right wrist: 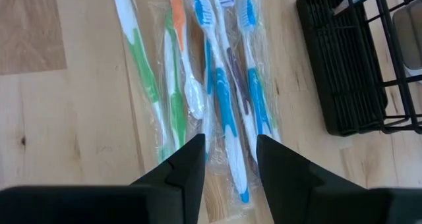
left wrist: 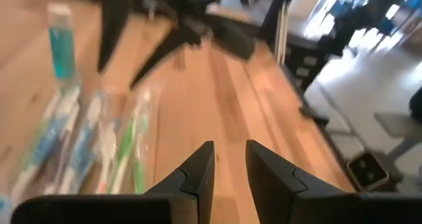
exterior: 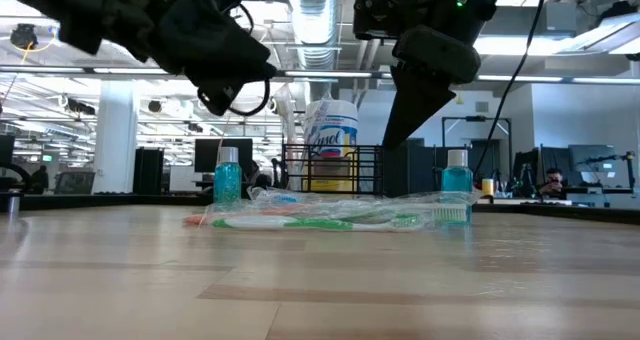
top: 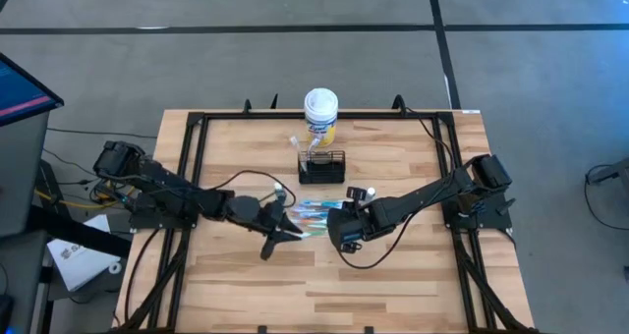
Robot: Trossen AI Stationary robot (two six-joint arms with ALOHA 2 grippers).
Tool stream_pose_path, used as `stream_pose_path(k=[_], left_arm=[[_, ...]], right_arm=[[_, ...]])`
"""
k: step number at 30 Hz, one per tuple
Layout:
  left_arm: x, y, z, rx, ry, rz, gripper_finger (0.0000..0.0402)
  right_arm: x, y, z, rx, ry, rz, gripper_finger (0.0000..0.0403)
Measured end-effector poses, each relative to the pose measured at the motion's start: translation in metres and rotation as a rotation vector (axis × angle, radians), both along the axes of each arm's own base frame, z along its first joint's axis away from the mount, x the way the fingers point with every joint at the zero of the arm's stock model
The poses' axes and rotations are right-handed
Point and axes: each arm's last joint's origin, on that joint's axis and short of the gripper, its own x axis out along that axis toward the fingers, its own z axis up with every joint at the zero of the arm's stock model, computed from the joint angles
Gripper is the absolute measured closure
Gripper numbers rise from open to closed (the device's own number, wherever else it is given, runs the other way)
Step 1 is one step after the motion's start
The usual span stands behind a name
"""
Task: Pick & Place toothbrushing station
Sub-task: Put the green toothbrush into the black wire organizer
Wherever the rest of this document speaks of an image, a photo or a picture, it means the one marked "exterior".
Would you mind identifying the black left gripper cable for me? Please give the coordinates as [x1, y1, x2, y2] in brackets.
[227, 2, 274, 119]

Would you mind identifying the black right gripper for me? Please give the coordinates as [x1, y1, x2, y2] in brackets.
[353, 0, 482, 151]

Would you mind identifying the orange white toothbrush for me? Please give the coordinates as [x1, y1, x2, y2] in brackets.
[182, 204, 351, 227]

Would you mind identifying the silver ribbed ceiling duct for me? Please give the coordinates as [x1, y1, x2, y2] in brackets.
[285, 0, 347, 72]

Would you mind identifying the white room pillar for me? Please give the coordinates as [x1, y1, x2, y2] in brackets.
[92, 79, 139, 195]

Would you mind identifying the black partition panel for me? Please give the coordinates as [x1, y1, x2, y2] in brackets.
[382, 138, 444, 199]

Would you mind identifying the black background rig frame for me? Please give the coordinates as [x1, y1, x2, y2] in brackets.
[441, 115, 513, 181]

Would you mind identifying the black computer monitor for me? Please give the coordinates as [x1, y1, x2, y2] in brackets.
[568, 143, 620, 174]
[193, 138, 254, 174]

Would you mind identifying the black ceiling camera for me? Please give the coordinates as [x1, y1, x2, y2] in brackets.
[9, 23, 39, 51]

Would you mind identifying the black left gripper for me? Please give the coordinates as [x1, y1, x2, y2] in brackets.
[139, 0, 279, 87]

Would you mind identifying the blue green toothbrush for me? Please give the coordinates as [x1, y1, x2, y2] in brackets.
[248, 186, 481, 211]

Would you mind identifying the green white toothbrush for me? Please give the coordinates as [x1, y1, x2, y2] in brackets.
[207, 202, 471, 233]

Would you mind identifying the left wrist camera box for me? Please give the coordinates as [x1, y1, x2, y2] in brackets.
[196, 77, 237, 118]

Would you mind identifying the silver metal post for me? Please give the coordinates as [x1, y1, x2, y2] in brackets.
[6, 188, 22, 216]

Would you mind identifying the person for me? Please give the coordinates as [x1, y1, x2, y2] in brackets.
[538, 167, 569, 197]
[28, 164, 51, 194]
[247, 159, 274, 190]

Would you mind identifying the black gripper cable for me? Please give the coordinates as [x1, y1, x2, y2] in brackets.
[227, 2, 274, 119]
[472, 0, 551, 179]

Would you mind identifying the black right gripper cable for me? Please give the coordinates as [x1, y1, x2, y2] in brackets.
[472, 0, 551, 179]

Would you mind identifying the black cabinet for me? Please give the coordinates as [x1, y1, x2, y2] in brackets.
[132, 147, 165, 195]

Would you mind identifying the black wire basket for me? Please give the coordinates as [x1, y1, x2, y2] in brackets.
[281, 143, 385, 196]

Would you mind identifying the blue mouthwash bottle white cap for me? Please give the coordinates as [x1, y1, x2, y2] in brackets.
[213, 146, 243, 205]
[439, 149, 474, 226]

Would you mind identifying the linear ceiling light rail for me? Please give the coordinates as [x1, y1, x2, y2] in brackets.
[0, 64, 640, 85]

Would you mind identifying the Lysol wipes canister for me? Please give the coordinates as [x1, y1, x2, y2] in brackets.
[302, 98, 359, 194]

